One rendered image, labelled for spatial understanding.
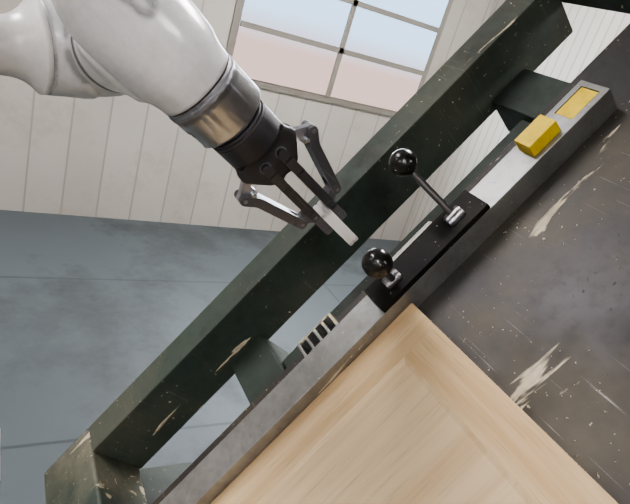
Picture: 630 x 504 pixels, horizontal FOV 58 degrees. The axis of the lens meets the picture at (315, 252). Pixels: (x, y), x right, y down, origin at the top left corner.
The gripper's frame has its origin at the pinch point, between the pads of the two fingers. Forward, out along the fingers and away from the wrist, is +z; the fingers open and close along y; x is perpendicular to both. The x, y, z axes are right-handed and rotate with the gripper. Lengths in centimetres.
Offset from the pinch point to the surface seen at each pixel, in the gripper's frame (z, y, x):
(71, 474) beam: 11, 62, -17
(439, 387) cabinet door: 13.7, 5.4, 19.5
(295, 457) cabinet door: 13.7, 25.9, 11.7
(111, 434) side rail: 11, 52, -17
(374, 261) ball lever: -0.2, 0.1, 10.4
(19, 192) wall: 53, 122, -316
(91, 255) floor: 92, 112, -261
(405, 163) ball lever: 0.5, -11.9, 1.0
